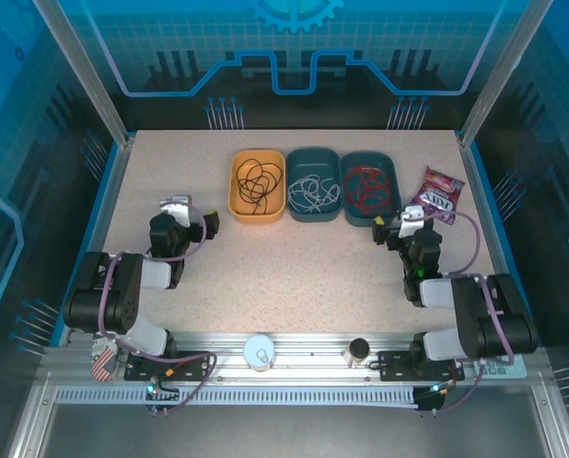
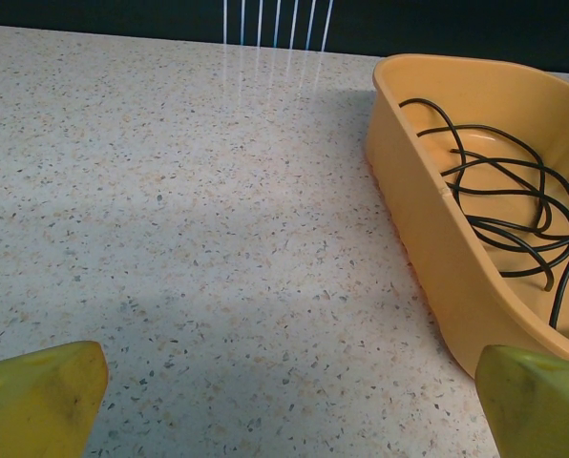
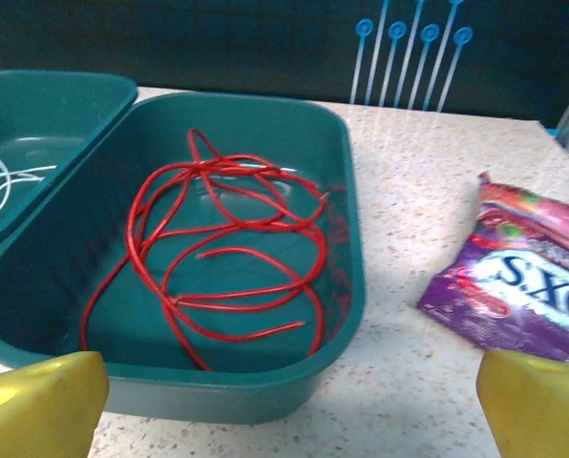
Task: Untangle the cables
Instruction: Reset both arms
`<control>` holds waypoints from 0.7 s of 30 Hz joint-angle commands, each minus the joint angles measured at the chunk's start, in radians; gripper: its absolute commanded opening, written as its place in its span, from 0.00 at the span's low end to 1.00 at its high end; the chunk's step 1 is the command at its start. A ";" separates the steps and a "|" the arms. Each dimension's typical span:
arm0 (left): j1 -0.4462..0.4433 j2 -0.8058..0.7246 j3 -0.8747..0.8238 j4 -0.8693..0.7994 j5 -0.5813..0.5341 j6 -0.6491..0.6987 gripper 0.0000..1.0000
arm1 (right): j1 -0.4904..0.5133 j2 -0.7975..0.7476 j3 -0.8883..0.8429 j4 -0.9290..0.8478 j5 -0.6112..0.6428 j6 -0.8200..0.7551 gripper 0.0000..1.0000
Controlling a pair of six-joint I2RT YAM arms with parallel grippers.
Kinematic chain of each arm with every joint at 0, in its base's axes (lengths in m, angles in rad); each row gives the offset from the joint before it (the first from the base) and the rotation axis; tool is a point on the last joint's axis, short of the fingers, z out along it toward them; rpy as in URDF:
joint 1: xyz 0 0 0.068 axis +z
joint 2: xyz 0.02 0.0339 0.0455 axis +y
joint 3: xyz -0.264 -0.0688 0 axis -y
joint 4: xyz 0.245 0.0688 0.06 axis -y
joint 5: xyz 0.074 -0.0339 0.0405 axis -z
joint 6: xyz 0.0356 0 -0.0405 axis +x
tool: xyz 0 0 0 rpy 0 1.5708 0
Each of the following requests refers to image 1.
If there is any small jar with black lid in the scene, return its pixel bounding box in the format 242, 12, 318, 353
345, 337, 371, 369

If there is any purple candy bag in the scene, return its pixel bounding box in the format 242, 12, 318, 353
413, 165, 466, 225

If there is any black cable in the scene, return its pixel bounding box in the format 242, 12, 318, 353
235, 157, 285, 217
236, 159, 285, 217

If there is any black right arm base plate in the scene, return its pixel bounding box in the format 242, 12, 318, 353
377, 350, 466, 382

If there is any orange plastic bin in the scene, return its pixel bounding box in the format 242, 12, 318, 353
227, 149, 286, 224

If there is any red cable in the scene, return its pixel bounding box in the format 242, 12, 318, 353
345, 165, 394, 216
344, 164, 394, 216

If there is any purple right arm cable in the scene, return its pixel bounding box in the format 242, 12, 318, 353
420, 211, 516, 412

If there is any aluminium mounting rail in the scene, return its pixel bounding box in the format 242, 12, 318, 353
40, 331, 548, 387

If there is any teal keypad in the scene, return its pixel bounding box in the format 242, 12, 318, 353
474, 355, 529, 381

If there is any american flag patterned cup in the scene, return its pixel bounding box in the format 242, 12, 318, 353
89, 336, 118, 383

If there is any white slotted cable duct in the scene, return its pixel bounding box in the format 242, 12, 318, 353
53, 385, 419, 406

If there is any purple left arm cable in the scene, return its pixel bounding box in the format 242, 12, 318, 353
96, 199, 218, 414

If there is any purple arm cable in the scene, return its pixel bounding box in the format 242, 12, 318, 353
420, 211, 516, 412
96, 199, 218, 414

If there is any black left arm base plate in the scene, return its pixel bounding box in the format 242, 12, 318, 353
123, 350, 209, 383

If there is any black controller board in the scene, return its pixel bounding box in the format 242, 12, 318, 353
144, 381, 181, 417
415, 381, 447, 415

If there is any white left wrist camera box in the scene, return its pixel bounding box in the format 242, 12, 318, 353
158, 194, 193, 226

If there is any teal plastic bin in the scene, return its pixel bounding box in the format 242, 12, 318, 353
340, 150, 401, 228
285, 146, 343, 224

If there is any round white lid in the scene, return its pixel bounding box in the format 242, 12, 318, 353
242, 333, 277, 372

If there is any aluminium frame post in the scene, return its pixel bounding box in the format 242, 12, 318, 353
32, 0, 136, 147
457, 0, 556, 147

